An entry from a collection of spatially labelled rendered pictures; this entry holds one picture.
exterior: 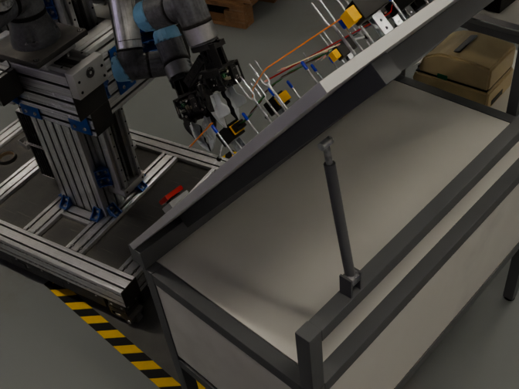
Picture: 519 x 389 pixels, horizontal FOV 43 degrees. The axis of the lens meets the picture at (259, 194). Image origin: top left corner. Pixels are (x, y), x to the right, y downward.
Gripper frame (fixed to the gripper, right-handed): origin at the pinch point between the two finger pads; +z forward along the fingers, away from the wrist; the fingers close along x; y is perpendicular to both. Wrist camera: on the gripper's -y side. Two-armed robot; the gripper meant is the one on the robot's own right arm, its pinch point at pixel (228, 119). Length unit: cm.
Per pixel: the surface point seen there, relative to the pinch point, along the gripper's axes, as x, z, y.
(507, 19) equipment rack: 94, 13, 30
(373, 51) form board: -29, -20, 70
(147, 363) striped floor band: -14, 91, -81
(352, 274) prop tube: -19, 28, 42
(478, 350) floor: 61, 123, 10
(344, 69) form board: -35, -20, 69
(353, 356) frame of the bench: -18, 53, 32
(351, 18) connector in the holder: -11, -21, 54
